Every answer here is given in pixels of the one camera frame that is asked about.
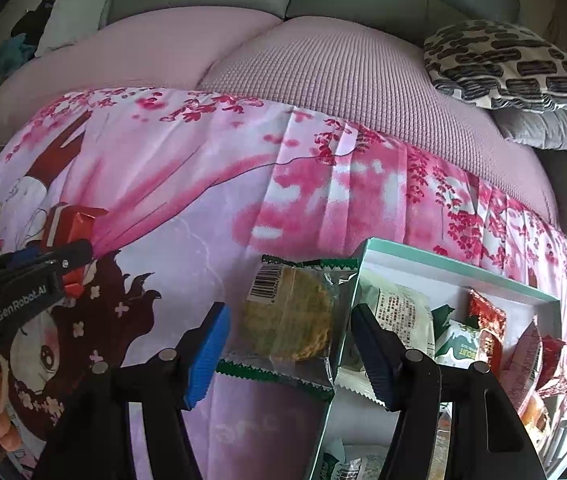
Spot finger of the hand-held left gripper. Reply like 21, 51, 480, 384
8, 246, 47, 267
44, 239, 95, 275

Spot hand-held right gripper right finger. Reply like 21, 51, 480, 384
350, 302, 549, 480

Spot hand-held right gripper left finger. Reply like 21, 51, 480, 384
38, 301, 232, 480

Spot plain red snack packet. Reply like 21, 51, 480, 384
42, 202, 108, 302

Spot green white snack packet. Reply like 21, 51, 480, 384
433, 305, 482, 369

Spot clear cookie packet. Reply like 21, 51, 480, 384
215, 254, 360, 404

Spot teal shallow cardboard box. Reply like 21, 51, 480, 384
312, 236, 563, 480

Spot red gold patterned snack packet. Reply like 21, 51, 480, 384
465, 287, 509, 357

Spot cream orange snack packet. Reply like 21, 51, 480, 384
505, 316, 545, 407

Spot cream bun clear wrapper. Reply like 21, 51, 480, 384
520, 391, 550, 429

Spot red striped snack packet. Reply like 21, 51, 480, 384
537, 336, 567, 392

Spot printed cartoon blanket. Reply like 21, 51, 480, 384
0, 86, 567, 480

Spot blue cloth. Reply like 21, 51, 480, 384
0, 34, 40, 75

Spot dark clothes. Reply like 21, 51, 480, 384
10, 0, 58, 39

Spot white cushion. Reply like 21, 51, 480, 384
35, 0, 123, 57

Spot grey pillow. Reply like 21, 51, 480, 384
492, 106, 567, 157

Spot black white patterned pillow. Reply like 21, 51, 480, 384
422, 19, 567, 112

